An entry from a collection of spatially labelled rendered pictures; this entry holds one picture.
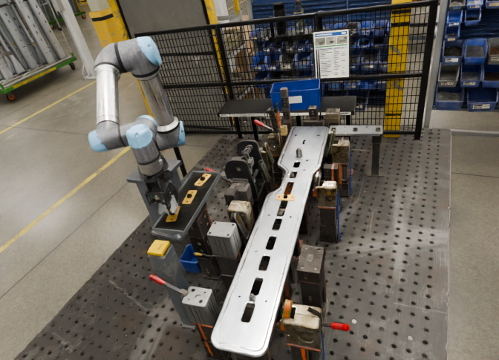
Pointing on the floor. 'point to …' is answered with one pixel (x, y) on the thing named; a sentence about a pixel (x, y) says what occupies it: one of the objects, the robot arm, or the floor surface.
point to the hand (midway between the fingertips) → (171, 210)
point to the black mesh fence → (307, 65)
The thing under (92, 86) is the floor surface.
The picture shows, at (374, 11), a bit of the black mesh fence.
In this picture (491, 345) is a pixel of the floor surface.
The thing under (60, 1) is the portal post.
